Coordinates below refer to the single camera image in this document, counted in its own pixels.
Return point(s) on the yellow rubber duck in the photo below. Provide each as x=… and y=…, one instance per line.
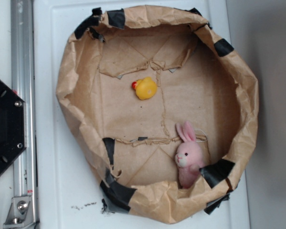
x=144, y=88

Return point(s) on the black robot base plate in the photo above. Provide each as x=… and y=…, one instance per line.
x=12, y=128

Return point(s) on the pink plush bunny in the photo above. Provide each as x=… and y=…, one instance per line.
x=189, y=156

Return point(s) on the brown paper bag bin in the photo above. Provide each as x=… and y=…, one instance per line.
x=130, y=144

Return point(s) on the metal corner bracket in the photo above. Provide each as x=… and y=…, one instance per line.
x=20, y=214

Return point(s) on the aluminium extrusion rail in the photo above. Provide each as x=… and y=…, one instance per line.
x=22, y=69

